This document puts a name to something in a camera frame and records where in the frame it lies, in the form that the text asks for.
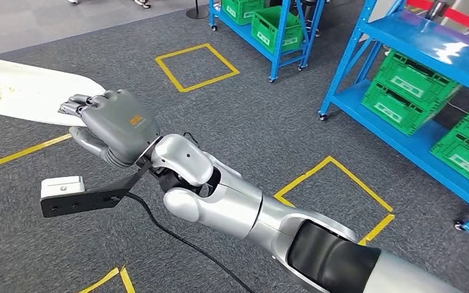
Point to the white curved car part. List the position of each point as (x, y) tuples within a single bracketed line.
[(24, 89)]

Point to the red barrier tape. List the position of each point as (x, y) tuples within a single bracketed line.
[(461, 18)]

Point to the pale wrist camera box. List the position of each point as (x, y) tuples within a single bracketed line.
[(62, 187)]

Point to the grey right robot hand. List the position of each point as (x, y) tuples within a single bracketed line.
[(121, 125)]

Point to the open green plastic crate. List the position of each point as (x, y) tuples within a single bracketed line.
[(265, 32)]

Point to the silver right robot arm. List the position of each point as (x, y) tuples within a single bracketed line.
[(226, 210)]

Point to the blue metal shelf rack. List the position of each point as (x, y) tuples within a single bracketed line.
[(420, 40), (275, 56)]

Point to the black camera bracket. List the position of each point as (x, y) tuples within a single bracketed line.
[(80, 204)]

